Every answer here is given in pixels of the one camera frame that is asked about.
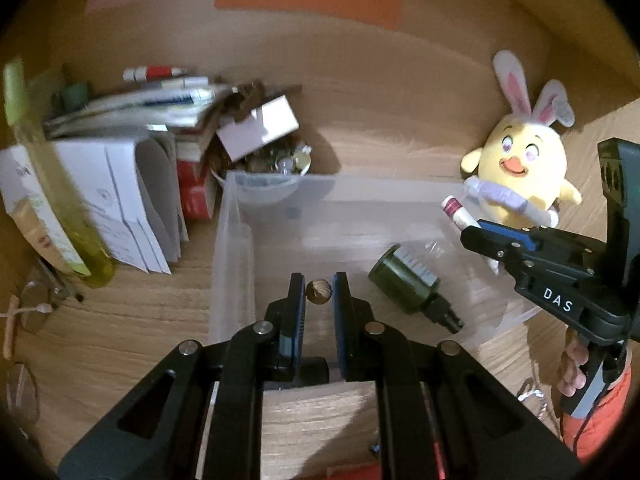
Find red white marker pen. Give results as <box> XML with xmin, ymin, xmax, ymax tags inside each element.
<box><xmin>122</xmin><ymin>65</ymin><xmax>188</xmax><ymax>82</ymax></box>

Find small white cardboard box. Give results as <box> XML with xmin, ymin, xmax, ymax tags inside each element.
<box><xmin>217</xmin><ymin>96</ymin><xmax>299</xmax><ymax>162</ymax></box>

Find white charging cable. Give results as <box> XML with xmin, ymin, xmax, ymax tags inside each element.
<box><xmin>0</xmin><ymin>302</ymin><xmax>54</xmax><ymax>319</ymax></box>

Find white red cosmetic tube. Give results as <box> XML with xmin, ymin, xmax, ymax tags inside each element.
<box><xmin>442</xmin><ymin>195</ymin><xmax>480</xmax><ymax>231</ymax></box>

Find beige cosmetic tube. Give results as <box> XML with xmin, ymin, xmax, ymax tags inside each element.
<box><xmin>10</xmin><ymin>197</ymin><xmax>72</xmax><ymax>274</ymax></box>

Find yellow chick bunny plush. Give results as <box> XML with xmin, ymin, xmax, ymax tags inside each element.
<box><xmin>460</xmin><ymin>50</ymin><xmax>582</xmax><ymax>229</ymax></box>

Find person's right hand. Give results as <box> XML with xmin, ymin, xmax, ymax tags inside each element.
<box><xmin>556</xmin><ymin>330</ymin><xmax>589</xmax><ymax>398</ymax></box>

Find dark green glass bottle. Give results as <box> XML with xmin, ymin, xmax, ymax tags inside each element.
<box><xmin>368</xmin><ymin>244</ymin><xmax>464</xmax><ymax>334</ymax></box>

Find yellow oil spray bottle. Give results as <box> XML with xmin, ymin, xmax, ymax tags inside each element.
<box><xmin>2</xmin><ymin>58</ymin><xmax>115</xmax><ymax>288</ymax></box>

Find round eyeglasses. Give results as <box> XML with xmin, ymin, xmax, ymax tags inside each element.
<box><xmin>1</xmin><ymin>264</ymin><xmax>84</xmax><ymax>429</ymax></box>

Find red foil pouch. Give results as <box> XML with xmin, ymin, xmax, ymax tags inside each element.
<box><xmin>322</xmin><ymin>442</ymin><xmax>447</xmax><ymax>480</ymax></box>

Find folded white paper stack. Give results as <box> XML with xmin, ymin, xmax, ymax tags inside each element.
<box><xmin>0</xmin><ymin>131</ymin><xmax>190</xmax><ymax>276</ymax></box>

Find clear bowl of trinkets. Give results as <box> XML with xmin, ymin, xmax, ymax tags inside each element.
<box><xmin>206</xmin><ymin>138</ymin><xmax>312</xmax><ymax>206</ymax></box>

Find clear plastic storage bin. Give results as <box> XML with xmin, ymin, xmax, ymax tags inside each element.
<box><xmin>208</xmin><ymin>174</ymin><xmax>539</xmax><ymax>348</ymax></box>

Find stack of magazines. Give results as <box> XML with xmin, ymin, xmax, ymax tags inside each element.
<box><xmin>41</xmin><ymin>75</ymin><xmax>304</xmax><ymax>141</ymax></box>

